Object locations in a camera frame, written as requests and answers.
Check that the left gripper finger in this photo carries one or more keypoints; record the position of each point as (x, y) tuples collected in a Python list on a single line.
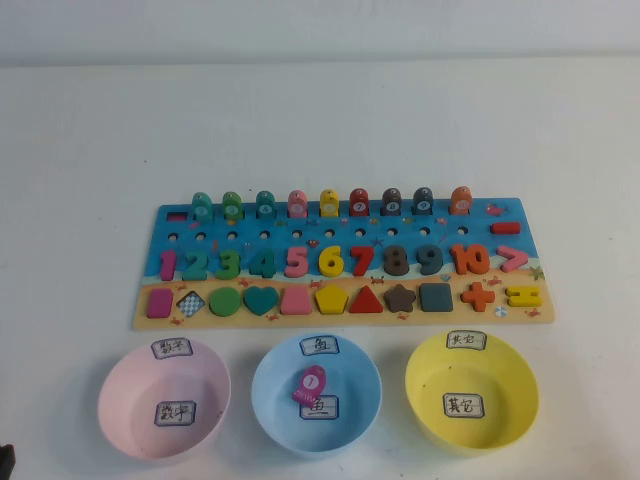
[(6, 462)]

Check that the yellow equals sign piece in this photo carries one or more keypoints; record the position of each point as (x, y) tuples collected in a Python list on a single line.
[(524, 292)]

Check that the pink plastic bowl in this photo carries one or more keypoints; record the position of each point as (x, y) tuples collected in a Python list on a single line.
[(130, 390)]

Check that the pink bowl inside label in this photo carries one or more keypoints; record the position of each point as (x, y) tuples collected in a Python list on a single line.
[(175, 413)]

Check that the pink bowl rim label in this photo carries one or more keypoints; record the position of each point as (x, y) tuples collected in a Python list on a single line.
[(172, 348)]

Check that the magenta rectangle piece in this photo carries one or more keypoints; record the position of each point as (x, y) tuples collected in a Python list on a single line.
[(160, 303)]

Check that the magenta number 1 piece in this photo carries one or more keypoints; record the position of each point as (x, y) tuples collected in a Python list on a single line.
[(169, 265)]

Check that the teal number 2 piece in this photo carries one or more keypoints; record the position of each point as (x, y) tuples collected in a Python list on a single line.
[(196, 274)]

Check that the green circle piece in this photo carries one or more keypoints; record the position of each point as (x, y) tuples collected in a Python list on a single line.
[(224, 301)]

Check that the green number 3 piece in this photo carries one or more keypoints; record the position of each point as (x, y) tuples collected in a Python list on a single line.
[(232, 265)]

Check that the teal heart piece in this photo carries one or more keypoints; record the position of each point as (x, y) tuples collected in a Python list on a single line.
[(260, 299)]

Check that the magenta fish piece 1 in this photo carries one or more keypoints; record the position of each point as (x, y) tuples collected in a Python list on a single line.
[(310, 384)]

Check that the light teal fish piece 2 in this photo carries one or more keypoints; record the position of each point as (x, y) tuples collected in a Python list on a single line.
[(202, 206)]

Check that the blue bowl inside label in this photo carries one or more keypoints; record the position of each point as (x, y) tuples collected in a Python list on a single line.
[(327, 409)]

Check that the teal number 4 piece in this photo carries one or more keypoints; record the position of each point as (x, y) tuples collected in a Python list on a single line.
[(267, 264)]

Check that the pink trapezoid piece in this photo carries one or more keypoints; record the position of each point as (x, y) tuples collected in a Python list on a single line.
[(296, 302)]

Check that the blue bowl rim label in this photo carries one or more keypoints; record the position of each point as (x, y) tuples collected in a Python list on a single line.
[(320, 345)]

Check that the green fish piece 3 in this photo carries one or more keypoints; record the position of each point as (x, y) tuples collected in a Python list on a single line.
[(231, 205)]

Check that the pink number 5 piece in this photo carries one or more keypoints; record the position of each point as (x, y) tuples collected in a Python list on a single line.
[(297, 260)]

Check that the blue plastic bowl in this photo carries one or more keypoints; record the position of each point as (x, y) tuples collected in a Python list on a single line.
[(360, 400)]

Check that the yellow pentagon piece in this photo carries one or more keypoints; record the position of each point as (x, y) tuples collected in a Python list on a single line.
[(331, 301)]

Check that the teal fish piece 4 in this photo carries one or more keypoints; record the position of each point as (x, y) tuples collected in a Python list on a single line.
[(265, 204)]

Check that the yellow number 6 piece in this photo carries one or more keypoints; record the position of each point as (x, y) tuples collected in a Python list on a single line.
[(327, 267)]

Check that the pink fish piece 5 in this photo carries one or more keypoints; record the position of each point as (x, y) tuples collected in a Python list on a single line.
[(297, 203)]

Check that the red triangle piece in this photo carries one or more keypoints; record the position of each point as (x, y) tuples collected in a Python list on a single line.
[(366, 303)]

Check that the blue wooden puzzle board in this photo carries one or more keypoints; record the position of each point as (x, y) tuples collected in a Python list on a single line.
[(350, 235)]

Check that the red number 7 piece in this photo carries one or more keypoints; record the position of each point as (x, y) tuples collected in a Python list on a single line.
[(364, 257)]

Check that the yellow fish piece 6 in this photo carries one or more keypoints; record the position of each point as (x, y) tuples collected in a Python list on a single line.
[(329, 202)]

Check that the brown star piece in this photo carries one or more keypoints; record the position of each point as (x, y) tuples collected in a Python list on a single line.
[(400, 298)]

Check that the brown number 8 piece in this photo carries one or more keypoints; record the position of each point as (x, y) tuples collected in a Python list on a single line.
[(395, 260)]

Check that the red fish piece 7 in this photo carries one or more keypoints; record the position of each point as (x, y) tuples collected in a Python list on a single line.
[(359, 202)]

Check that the dark blue square piece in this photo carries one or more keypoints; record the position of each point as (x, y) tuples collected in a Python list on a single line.
[(436, 297)]

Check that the yellow bowl inside label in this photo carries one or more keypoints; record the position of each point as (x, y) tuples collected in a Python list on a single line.
[(463, 405)]

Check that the brown fish piece 8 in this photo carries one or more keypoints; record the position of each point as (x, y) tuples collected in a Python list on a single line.
[(391, 201)]

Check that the dark blue number 9 piece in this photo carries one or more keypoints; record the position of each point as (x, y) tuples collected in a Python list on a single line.
[(435, 257)]

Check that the yellow bowl rim label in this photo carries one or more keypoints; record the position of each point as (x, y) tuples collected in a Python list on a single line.
[(466, 340)]

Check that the dark blue fish piece 9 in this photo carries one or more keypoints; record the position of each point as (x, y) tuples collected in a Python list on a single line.
[(423, 201)]

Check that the orange number 10 piece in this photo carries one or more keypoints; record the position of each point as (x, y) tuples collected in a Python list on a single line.
[(460, 260)]

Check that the orange plus sign piece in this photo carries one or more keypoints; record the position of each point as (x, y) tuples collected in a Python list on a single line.
[(478, 296)]

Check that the yellow plastic bowl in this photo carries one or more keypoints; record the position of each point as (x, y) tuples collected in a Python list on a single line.
[(510, 395)]

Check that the orange fish piece 10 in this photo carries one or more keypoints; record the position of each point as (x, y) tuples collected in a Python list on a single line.
[(461, 200)]

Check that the pink greater-than sign piece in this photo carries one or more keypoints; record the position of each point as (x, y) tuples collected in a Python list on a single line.
[(517, 260)]

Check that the red minus sign piece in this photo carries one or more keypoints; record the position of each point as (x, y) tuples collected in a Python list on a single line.
[(506, 228)]

